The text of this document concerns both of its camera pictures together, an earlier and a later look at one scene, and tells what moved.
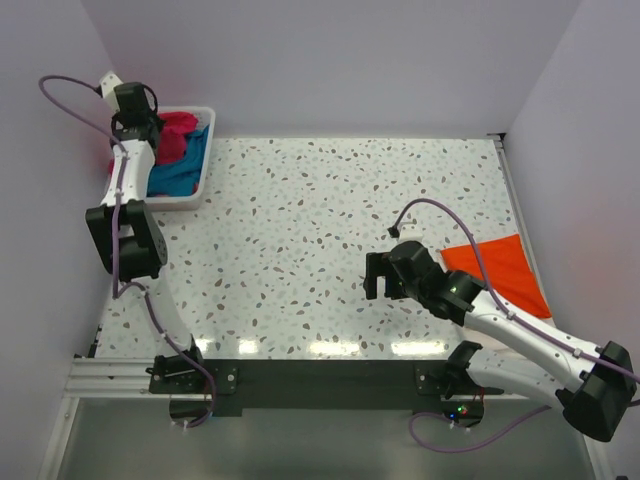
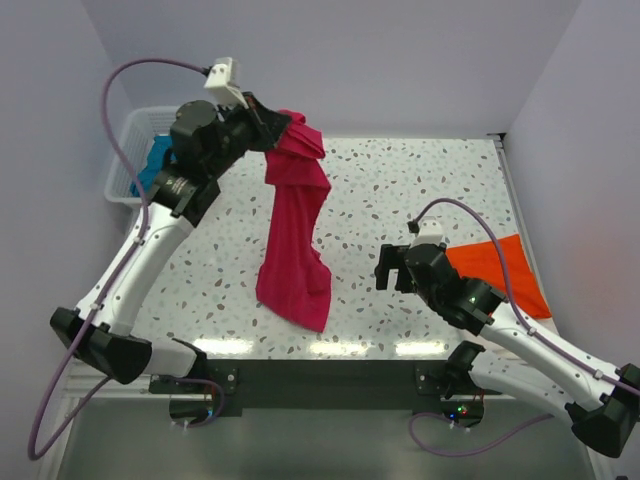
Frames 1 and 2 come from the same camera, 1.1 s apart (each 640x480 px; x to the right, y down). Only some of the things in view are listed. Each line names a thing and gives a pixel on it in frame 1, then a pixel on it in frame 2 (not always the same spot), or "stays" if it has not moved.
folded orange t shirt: x=506 y=269 stays
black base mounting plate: x=312 y=385 stays
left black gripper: x=159 y=122 -> x=267 y=125
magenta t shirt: x=171 y=144 -> x=295 y=279
